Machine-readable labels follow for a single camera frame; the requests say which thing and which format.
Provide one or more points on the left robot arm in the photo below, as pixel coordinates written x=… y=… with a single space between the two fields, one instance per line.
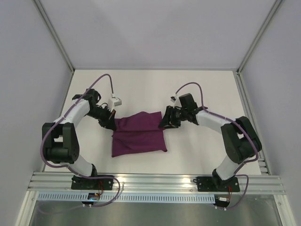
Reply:
x=60 y=146

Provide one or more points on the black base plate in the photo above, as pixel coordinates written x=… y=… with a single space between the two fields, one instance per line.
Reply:
x=79 y=183
x=211 y=184

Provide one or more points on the aluminium frame post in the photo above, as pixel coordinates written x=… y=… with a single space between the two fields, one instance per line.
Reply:
x=47 y=21
x=264 y=26

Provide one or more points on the purple surgical drape cloth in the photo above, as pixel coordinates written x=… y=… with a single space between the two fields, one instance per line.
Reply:
x=138 y=133

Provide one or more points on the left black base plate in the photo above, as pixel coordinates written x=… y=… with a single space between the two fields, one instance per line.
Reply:
x=79 y=183

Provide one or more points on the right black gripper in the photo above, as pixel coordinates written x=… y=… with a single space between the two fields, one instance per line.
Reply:
x=171 y=117

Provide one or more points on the left aluminium frame post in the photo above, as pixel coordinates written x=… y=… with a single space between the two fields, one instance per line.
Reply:
x=47 y=21

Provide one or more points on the right aluminium frame post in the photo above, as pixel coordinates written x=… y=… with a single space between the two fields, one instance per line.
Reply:
x=264 y=26

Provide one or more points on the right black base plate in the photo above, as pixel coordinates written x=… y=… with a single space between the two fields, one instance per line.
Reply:
x=211 y=184

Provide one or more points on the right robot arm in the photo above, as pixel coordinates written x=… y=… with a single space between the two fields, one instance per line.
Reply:
x=241 y=142

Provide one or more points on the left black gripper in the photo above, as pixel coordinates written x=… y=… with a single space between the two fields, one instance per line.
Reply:
x=108 y=122

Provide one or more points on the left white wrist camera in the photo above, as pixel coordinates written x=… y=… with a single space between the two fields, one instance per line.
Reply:
x=114 y=102

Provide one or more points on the white slotted cable duct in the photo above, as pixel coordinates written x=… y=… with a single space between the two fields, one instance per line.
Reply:
x=127 y=197

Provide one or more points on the aluminium mounting rail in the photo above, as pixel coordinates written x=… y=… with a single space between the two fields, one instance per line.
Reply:
x=153 y=183

